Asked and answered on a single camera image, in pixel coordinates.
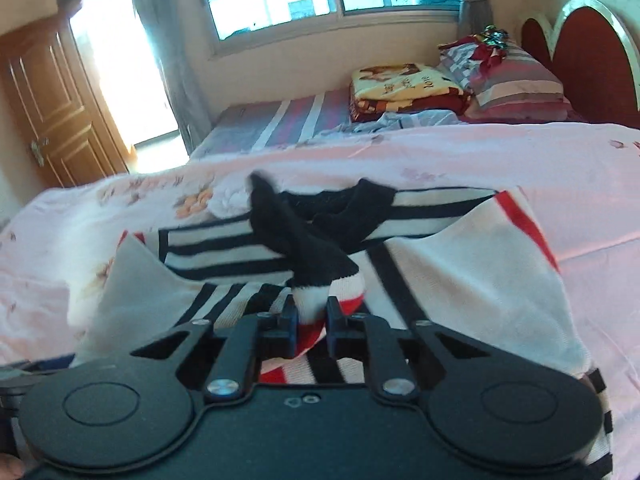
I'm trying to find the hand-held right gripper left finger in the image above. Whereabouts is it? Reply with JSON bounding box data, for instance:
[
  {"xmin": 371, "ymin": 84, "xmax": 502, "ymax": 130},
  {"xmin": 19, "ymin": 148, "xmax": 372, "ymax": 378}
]
[{"xmin": 129, "ymin": 296, "xmax": 301, "ymax": 402}]

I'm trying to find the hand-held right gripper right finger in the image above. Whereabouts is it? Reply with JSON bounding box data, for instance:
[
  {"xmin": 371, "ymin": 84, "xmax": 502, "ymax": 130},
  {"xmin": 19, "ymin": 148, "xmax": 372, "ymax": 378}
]
[{"xmin": 325, "ymin": 296, "xmax": 496, "ymax": 403}]

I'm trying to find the striped knitted sock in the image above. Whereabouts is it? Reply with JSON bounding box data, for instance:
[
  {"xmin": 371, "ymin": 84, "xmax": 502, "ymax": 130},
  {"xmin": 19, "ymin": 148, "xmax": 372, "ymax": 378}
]
[{"xmin": 67, "ymin": 172, "xmax": 615, "ymax": 480}]

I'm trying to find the person's left hand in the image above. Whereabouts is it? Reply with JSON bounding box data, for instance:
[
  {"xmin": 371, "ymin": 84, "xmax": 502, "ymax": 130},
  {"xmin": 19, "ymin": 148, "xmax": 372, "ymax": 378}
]
[{"xmin": 0, "ymin": 452, "xmax": 25, "ymax": 480}]

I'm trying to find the small white cloth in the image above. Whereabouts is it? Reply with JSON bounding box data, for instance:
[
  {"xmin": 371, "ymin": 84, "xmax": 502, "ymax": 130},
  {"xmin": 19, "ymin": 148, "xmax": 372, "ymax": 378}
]
[{"xmin": 207, "ymin": 185, "xmax": 252, "ymax": 218}]

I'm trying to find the striped mattress sheet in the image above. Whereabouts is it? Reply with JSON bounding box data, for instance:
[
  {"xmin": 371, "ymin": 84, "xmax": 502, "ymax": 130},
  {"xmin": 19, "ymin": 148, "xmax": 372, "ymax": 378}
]
[{"xmin": 192, "ymin": 87, "xmax": 361, "ymax": 159}]

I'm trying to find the light blue crumpled cloth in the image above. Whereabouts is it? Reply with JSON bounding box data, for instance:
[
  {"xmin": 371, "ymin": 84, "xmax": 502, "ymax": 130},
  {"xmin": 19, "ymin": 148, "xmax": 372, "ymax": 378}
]
[{"xmin": 320, "ymin": 110, "xmax": 462, "ymax": 134}]

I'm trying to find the folded yellow printed blanket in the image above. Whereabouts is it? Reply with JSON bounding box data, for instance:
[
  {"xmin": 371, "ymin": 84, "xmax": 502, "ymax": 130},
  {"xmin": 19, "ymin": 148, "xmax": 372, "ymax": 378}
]
[{"xmin": 348, "ymin": 63, "xmax": 473, "ymax": 123}]

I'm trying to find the pink floral bed cover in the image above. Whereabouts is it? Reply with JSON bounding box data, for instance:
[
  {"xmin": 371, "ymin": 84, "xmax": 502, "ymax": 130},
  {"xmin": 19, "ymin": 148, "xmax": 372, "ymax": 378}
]
[{"xmin": 0, "ymin": 122, "xmax": 640, "ymax": 480}]

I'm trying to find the wooden door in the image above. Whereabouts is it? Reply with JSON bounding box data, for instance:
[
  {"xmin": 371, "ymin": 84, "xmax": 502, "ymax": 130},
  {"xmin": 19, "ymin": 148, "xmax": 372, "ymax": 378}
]
[{"xmin": 0, "ymin": 20, "xmax": 132, "ymax": 189}]

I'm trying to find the grey striped pillow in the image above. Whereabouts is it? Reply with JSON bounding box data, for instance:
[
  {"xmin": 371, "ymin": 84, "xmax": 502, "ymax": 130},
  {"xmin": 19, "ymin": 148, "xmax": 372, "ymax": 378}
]
[{"xmin": 439, "ymin": 40, "xmax": 501, "ymax": 92}]

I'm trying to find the red striped pillow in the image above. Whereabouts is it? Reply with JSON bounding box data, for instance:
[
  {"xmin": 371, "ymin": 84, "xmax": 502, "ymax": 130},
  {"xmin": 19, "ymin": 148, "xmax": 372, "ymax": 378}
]
[{"xmin": 467, "ymin": 42, "xmax": 587, "ymax": 123}]

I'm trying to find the red heart-shaped headboard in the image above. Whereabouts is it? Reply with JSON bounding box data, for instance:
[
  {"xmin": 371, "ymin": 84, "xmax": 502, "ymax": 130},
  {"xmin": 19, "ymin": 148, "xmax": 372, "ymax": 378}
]
[{"xmin": 517, "ymin": 0, "xmax": 640, "ymax": 128}]

